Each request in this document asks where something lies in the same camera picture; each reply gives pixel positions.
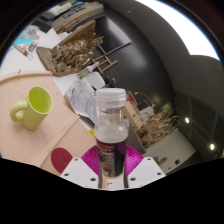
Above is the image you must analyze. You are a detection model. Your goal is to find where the beige wooden drawing board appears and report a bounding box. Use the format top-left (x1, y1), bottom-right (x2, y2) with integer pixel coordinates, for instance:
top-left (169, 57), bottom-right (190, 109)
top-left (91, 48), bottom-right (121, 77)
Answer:
top-left (0, 71), bottom-right (98, 176)

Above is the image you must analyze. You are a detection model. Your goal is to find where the green white spray bottle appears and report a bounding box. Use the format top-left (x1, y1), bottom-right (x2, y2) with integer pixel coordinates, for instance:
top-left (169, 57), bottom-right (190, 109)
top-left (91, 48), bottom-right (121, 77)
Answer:
top-left (75, 61), bottom-right (100, 80)

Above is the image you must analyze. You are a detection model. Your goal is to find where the white cabinet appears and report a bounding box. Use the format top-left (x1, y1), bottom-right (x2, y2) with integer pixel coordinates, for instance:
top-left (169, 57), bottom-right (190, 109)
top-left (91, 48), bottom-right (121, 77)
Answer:
top-left (51, 1), bottom-right (104, 29)

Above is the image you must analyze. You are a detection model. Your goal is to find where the lime green mug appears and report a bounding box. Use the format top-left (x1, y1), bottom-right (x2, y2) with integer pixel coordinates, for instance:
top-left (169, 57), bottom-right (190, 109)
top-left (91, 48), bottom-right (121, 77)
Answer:
top-left (9, 86), bottom-right (54, 131)

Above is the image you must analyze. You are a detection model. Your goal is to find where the black wall screen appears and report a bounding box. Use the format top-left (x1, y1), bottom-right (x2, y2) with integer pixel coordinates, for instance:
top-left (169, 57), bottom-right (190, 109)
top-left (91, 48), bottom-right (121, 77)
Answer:
top-left (94, 14), bottom-right (133, 56)

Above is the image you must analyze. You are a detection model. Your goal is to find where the small white bottle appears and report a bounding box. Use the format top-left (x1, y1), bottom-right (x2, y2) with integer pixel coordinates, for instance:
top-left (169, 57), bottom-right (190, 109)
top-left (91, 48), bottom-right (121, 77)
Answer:
top-left (28, 40), bottom-right (39, 53)

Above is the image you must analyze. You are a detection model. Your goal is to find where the brown cardboard box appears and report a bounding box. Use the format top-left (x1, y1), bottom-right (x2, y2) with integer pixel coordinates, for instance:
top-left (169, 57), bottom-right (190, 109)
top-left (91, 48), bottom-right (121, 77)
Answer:
top-left (123, 99), bottom-right (144, 129)

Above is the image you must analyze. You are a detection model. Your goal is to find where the thin wooden stick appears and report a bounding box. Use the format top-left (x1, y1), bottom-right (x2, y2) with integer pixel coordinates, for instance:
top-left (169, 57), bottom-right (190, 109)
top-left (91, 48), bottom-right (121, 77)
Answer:
top-left (12, 43), bottom-right (34, 60)

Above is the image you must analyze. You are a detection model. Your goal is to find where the colourful printed sheet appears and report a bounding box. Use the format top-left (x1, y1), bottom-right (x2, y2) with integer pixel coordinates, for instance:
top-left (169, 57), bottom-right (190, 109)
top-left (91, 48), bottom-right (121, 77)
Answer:
top-left (13, 24), bottom-right (49, 46)

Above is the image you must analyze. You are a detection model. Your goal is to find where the flat round red coaster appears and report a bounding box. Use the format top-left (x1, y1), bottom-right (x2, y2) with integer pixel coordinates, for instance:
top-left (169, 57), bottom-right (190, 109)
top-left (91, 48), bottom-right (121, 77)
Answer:
top-left (50, 147), bottom-right (74, 175)

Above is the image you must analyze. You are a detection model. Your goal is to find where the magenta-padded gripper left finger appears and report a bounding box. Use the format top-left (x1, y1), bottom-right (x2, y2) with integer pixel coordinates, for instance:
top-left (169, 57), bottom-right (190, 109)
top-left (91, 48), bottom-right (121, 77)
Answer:
top-left (59, 145), bottom-right (101, 189)

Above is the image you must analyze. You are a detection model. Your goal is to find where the clear bottle with dark drink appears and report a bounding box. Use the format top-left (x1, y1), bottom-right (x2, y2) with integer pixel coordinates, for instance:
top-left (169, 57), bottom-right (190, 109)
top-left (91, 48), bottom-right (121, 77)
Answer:
top-left (93, 87), bottom-right (130, 179)

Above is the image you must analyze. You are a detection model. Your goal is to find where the wooden easel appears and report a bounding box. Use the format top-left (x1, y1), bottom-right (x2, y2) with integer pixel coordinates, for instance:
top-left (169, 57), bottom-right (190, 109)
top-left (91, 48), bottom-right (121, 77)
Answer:
top-left (91, 54), bottom-right (119, 75)

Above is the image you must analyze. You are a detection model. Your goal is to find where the dried plant in grey pot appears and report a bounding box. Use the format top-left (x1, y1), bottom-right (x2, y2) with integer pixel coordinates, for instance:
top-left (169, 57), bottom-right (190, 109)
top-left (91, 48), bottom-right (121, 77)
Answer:
top-left (126, 109), bottom-right (183, 156)

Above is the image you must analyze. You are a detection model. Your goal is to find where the crumpled grey newspaper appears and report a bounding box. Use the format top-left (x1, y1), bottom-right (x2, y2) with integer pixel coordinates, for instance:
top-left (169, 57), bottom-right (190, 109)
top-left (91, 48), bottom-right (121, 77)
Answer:
top-left (63, 77), bottom-right (99, 124)

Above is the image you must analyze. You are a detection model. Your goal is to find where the white chair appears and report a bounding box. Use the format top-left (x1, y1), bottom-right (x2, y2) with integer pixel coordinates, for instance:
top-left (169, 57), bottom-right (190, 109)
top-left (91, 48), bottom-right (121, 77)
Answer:
top-left (84, 71), bottom-right (106, 90)

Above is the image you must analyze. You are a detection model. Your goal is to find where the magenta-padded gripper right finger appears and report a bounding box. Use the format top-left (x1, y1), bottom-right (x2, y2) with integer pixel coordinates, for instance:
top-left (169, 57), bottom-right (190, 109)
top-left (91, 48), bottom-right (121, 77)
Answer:
top-left (123, 145), bottom-right (167, 189)

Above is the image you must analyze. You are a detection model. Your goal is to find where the brown carved wooden sculpture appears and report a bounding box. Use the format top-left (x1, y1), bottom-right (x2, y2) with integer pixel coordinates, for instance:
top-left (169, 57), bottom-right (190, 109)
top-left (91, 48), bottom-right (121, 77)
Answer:
top-left (35, 19), bottom-right (105, 78)

